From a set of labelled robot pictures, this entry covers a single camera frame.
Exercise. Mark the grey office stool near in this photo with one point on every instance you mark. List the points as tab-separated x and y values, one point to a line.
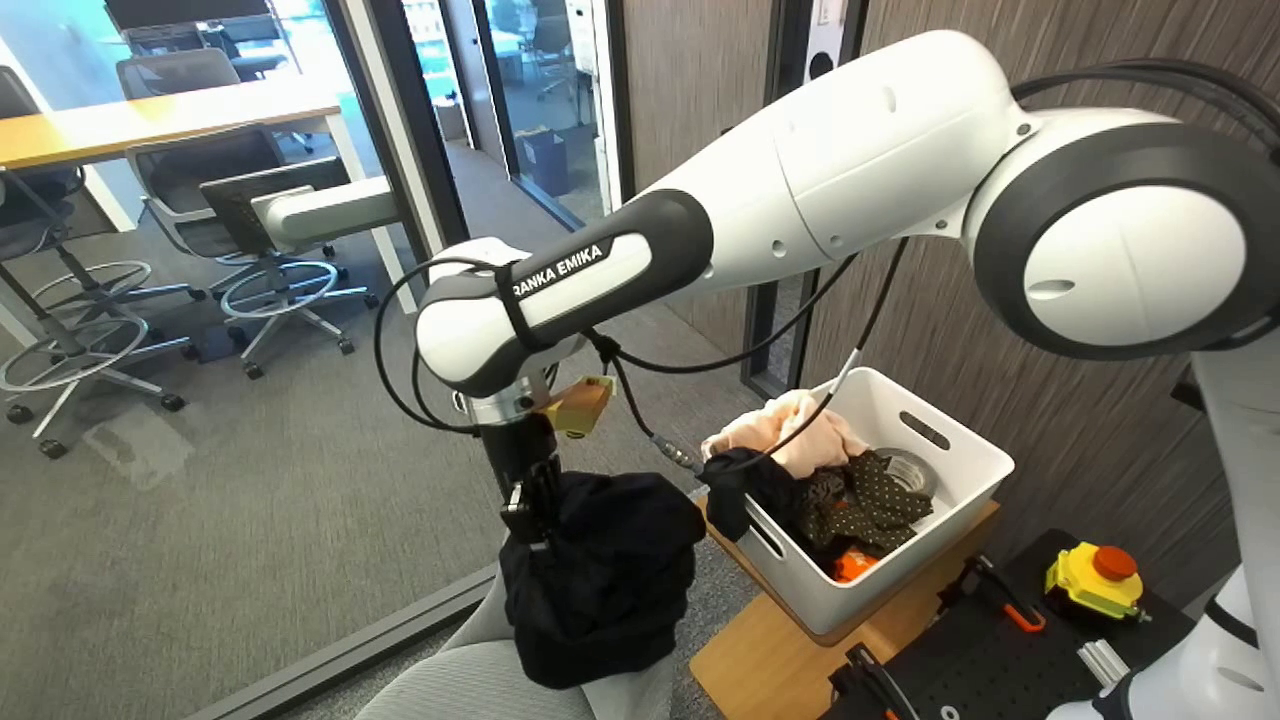
281	216

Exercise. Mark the white plastic bin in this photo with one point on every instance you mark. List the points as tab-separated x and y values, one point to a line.
891	416

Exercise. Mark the grey office stool far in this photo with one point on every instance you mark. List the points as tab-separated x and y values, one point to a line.
84	324

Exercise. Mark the olive patterned cloth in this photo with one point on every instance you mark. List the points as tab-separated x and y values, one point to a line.
873	503

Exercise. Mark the black cloth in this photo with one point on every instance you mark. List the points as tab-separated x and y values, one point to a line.
596	574

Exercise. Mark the wooden top white desk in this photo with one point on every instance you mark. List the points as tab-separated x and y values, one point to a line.
179	140

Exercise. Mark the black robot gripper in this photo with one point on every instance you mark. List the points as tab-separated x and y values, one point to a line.
526	461

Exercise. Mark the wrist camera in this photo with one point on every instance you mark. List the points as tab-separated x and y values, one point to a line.
580	406

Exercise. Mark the black glass door frame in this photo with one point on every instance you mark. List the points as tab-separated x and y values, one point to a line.
403	121

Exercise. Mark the peach cloth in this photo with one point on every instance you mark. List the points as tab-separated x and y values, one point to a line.
794	430

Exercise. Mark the grey office stool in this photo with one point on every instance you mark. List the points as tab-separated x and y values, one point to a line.
84	324
281	216

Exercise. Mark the grey chair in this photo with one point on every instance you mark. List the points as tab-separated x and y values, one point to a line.
479	679

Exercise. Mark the orange object in bin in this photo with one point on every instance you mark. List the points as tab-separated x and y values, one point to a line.
850	567

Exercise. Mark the orange handled tool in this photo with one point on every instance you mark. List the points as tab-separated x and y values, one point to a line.
1018	611

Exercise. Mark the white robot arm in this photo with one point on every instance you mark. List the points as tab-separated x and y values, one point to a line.
1095	234

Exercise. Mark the yellow emergency stop button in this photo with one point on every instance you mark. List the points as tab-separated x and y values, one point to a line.
1098	576

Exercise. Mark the wooden door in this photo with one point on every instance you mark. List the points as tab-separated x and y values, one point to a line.
693	68

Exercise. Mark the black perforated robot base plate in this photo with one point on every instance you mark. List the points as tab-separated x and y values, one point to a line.
972	666

